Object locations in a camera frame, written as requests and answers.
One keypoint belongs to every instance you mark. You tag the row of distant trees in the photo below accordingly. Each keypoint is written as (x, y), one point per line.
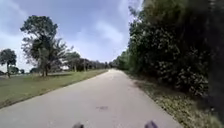
(86, 63)

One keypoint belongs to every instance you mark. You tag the grey paved path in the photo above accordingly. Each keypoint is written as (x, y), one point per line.
(103, 100)

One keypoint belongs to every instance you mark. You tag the dense wood of trees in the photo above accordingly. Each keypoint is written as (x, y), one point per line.
(176, 43)

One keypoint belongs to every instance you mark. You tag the robot's own part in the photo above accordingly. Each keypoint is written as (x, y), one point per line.
(150, 125)
(78, 126)

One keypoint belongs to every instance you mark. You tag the tall tree by path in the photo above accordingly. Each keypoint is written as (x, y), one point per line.
(41, 43)

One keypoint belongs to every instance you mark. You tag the grass verge below wood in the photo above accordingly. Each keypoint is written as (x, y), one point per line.
(176, 103)

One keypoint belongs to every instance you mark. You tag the open grass field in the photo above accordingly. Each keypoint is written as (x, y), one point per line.
(33, 86)

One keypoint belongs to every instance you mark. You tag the small round tree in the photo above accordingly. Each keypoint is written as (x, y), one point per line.
(8, 57)

